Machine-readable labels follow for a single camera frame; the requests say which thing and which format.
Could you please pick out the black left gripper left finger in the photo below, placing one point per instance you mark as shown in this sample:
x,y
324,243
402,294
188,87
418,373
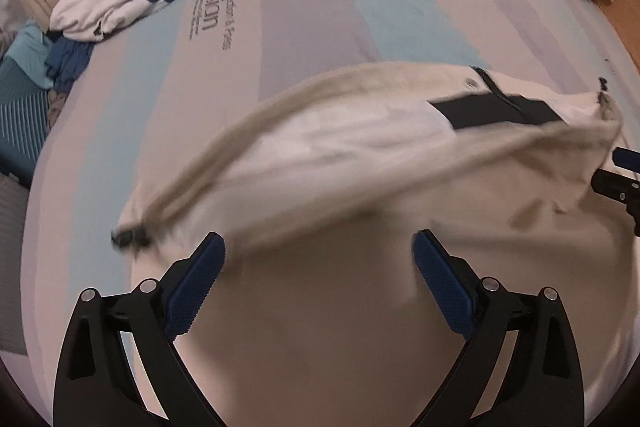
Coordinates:
x,y
119,365

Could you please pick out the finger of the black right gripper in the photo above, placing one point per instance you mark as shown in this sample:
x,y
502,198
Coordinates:
x,y
621,189
624,158

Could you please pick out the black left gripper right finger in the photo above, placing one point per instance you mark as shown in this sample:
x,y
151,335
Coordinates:
x,y
519,364

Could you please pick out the beige jacket with black lining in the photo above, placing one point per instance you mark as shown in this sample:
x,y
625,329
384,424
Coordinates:
x,y
320,317

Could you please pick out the teal clothes pile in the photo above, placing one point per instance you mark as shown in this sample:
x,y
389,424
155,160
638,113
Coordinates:
x,y
37,73

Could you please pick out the striped pastel bed sheet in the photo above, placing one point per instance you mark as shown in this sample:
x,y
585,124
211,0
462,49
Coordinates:
x,y
244,52

